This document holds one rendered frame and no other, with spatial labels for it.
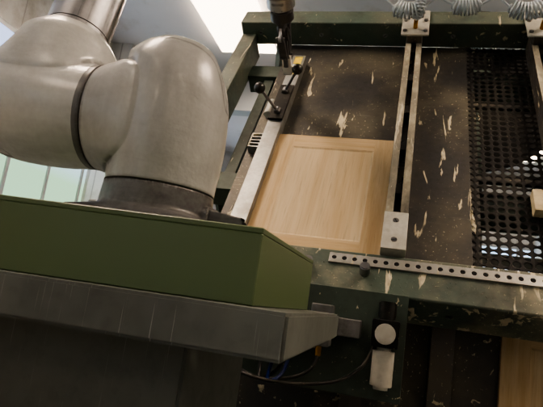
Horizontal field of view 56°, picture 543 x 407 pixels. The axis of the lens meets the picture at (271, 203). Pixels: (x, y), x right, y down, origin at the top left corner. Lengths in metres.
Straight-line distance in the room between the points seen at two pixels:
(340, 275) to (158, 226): 0.82
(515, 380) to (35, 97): 1.28
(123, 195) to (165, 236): 0.18
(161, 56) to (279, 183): 0.90
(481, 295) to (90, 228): 0.95
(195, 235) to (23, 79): 0.39
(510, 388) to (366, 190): 0.64
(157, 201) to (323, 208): 0.87
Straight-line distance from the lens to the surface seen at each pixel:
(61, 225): 0.56
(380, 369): 1.19
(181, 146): 0.67
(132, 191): 0.67
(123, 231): 0.53
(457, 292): 1.27
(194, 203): 0.68
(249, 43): 2.21
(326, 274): 1.28
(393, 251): 1.31
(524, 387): 1.54
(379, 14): 2.22
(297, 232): 1.41
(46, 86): 0.77
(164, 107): 0.69
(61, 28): 0.83
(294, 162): 1.62
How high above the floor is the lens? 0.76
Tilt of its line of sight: 10 degrees up
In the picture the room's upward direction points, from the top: 8 degrees clockwise
